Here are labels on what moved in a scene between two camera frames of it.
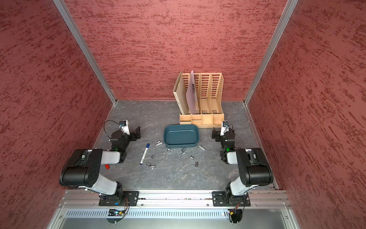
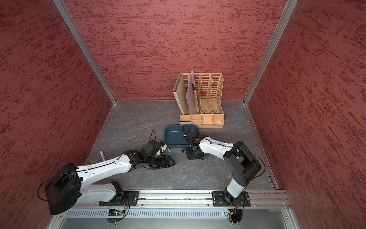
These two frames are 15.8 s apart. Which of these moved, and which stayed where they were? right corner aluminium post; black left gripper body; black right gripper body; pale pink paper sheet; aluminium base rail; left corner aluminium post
Moved: black right gripper body; black left gripper body
Stayed: left corner aluminium post; aluminium base rail; right corner aluminium post; pale pink paper sheet
